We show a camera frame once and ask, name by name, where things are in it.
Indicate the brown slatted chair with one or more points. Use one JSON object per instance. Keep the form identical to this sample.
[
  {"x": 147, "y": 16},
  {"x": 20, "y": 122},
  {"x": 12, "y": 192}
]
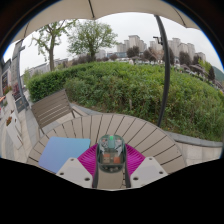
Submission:
[{"x": 50, "y": 108}]

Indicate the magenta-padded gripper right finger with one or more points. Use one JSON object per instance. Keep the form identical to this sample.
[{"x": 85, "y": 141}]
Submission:
[{"x": 148, "y": 171}]

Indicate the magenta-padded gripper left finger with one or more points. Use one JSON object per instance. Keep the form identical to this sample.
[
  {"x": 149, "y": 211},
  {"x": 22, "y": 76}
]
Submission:
[{"x": 75, "y": 171}]

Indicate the distant apartment buildings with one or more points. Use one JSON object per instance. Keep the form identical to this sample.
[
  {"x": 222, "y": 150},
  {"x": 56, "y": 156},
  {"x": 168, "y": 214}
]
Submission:
[{"x": 134, "y": 40}]

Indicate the thin sparse tree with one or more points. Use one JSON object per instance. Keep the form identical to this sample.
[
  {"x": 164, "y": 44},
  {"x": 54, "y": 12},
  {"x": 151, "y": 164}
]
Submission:
[{"x": 51, "y": 56}]

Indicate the green hedge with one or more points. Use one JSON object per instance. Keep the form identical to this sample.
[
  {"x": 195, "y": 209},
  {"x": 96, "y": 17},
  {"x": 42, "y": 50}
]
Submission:
[{"x": 133, "y": 90}]

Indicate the blue mouse pad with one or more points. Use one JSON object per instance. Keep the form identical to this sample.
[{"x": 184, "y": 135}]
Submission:
[{"x": 63, "y": 151}]

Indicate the round leafy tree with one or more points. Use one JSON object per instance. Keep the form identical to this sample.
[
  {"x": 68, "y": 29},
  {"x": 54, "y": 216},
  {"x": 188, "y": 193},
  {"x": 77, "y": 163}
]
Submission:
[{"x": 91, "y": 36}]

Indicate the distant dark trees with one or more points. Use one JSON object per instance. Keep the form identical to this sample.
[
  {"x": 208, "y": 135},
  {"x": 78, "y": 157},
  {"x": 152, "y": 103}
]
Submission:
[{"x": 133, "y": 51}]

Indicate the dark parasol pole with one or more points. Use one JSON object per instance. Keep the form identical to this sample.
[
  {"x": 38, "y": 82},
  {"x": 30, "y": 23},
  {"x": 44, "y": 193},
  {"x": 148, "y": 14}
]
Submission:
[{"x": 167, "y": 83}]

